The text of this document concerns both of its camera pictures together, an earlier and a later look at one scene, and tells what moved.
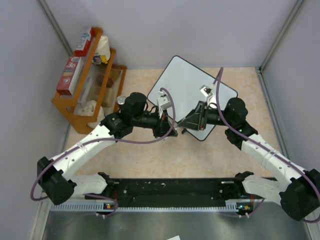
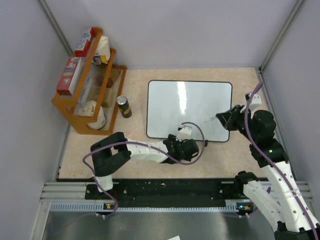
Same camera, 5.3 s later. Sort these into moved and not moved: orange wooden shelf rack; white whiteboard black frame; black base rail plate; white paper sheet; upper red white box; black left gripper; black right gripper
Moved: white whiteboard black frame; black left gripper; black right gripper
Not moved: white paper sheet; upper red white box; orange wooden shelf rack; black base rail plate
